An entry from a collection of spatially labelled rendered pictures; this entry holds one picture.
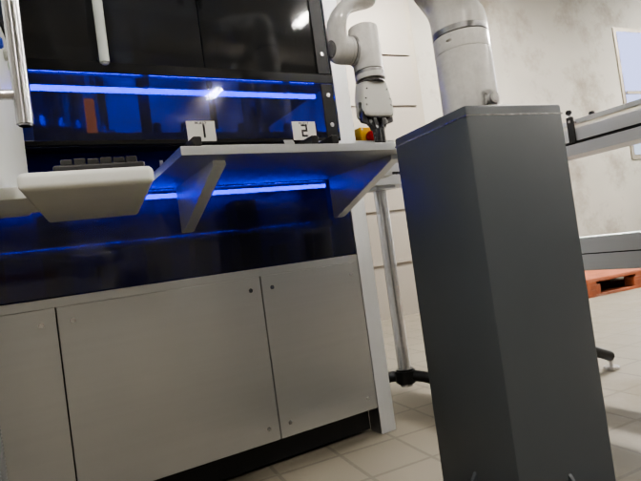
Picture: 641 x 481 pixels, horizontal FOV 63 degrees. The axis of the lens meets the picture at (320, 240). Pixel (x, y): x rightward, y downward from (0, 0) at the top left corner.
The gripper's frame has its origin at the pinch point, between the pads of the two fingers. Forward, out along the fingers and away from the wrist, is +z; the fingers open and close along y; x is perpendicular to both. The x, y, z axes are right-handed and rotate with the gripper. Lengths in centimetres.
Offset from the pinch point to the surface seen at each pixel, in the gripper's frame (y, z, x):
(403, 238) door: -191, 19, -238
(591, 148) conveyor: -82, 7, 8
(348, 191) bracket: 0.5, 11.6, -19.1
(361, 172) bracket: 0.5, 7.6, -10.4
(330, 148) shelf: 22.9, 5.7, 10.2
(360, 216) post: -9.9, 18.5, -30.2
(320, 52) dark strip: -3.4, -37.1, -28.6
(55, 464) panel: 88, 71, -32
